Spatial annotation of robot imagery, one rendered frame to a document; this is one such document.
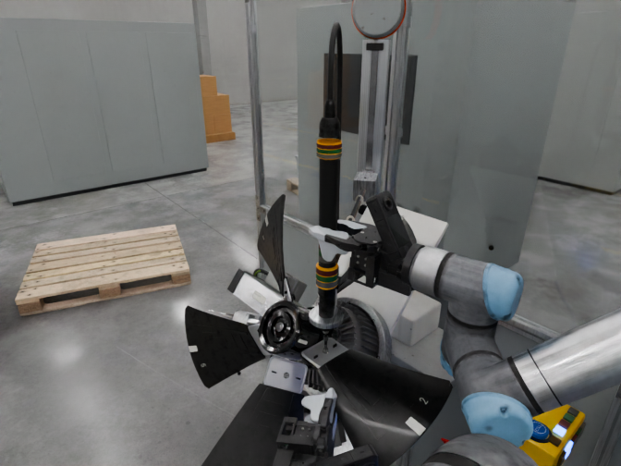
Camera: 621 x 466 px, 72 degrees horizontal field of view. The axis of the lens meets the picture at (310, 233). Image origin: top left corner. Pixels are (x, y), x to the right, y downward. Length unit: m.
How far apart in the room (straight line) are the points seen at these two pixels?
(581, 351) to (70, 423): 2.45
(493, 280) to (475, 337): 0.09
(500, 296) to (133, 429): 2.15
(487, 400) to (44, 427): 2.41
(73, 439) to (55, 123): 4.25
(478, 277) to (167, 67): 5.99
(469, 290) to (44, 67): 5.72
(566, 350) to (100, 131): 5.96
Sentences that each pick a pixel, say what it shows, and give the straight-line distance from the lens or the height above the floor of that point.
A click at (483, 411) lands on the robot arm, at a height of 1.38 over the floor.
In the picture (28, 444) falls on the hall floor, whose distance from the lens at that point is 2.70.
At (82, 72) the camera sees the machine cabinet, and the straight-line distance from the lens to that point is 6.12.
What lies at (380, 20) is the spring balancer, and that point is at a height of 1.85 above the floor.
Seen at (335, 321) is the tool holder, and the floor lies 1.28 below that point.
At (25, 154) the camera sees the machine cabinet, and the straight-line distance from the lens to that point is 6.12.
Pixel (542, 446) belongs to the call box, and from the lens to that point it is 1.03.
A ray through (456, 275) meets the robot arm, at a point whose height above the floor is 1.48.
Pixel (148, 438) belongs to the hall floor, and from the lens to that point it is 2.48.
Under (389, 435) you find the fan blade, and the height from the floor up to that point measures 1.17.
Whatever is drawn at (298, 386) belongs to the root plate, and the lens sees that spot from 1.01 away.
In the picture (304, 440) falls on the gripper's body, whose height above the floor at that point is 1.21.
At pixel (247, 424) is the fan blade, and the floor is 1.04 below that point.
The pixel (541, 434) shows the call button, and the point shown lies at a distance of 1.04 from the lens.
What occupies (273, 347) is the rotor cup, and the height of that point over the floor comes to 1.19.
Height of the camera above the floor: 1.79
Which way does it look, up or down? 24 degrees down
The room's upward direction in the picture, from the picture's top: straight up
